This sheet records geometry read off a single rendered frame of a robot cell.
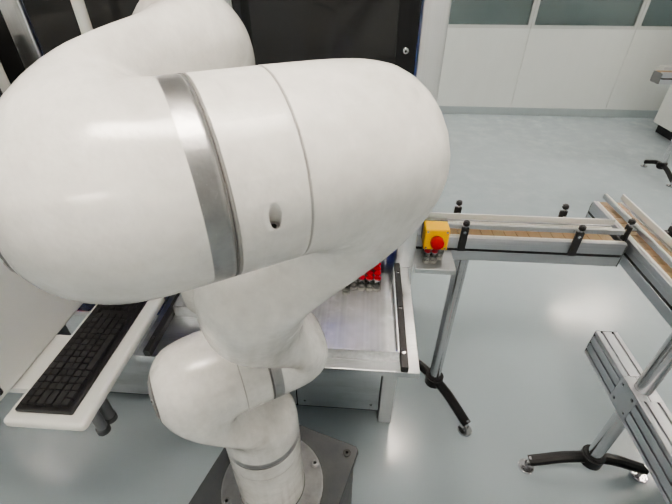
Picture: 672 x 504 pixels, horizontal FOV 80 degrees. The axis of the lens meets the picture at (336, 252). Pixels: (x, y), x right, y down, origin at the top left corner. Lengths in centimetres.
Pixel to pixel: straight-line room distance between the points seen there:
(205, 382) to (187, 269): 34
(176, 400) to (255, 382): 9
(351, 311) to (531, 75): 526
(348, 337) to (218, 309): 76
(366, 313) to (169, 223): 97
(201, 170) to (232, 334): 18
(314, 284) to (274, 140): 13
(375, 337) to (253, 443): 52
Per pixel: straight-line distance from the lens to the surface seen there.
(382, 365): 100
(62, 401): 119
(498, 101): 605
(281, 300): 29
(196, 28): 27
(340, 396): 179
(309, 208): 18
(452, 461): 191
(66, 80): 20
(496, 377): 221
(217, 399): 52
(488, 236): 141
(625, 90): 663
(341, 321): 109
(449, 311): 163
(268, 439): 63
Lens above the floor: 166
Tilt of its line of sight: 36 degrees down
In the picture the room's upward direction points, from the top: straight up
